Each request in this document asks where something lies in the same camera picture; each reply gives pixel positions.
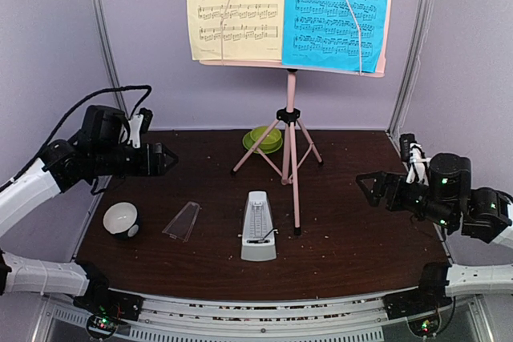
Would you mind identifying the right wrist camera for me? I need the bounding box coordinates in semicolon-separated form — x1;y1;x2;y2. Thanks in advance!
399;133;430;184

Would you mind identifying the clear metronome cover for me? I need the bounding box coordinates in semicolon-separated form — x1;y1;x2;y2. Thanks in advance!
162;201;200;243

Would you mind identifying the blue sheet music page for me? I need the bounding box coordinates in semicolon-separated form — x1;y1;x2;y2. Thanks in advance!
282;0;389;74

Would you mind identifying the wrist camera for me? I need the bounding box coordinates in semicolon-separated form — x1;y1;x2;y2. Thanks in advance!
399;133;430;184
127;107;153;149

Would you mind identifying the front aluminium rail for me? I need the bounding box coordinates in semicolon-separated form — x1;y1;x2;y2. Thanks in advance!
34;273;494;342

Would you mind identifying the green plastic bowl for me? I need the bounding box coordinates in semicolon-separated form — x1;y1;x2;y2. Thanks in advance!
250;126;282;151

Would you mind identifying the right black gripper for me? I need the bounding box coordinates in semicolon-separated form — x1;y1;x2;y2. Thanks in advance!
357;171;457;231

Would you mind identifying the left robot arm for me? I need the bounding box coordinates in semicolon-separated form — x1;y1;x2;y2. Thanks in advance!
1;89;179;313

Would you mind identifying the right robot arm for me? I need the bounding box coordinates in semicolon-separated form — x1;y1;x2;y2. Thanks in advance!
356;153;512;312

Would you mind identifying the left aluminium frame post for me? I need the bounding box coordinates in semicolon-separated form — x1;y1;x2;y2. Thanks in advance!
91;0;130;116

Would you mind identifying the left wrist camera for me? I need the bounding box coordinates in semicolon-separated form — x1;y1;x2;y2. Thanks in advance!
127;107;153;149

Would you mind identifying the aluminium frame post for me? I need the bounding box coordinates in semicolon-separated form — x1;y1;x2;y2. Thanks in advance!
388;0;434;142
91;0;130;116

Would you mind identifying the right aluminium frame post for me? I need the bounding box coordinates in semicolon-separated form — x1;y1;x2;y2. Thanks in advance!
388;0;434;142

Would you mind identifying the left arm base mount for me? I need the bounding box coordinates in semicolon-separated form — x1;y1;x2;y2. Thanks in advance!
73;290;143;340

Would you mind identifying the pink music stand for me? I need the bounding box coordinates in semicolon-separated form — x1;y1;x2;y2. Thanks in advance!
200;0;392;236

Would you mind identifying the white and navy bowl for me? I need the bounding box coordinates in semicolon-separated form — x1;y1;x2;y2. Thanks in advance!
103;202;140;239

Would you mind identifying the yellow sheet music page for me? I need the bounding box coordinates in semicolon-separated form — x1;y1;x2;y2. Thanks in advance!
186;0;285;61

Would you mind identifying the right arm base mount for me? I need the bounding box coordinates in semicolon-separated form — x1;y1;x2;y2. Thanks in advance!
383;289;455;340

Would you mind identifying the white metronome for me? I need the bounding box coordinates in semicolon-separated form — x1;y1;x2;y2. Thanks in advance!
240;191;277;262

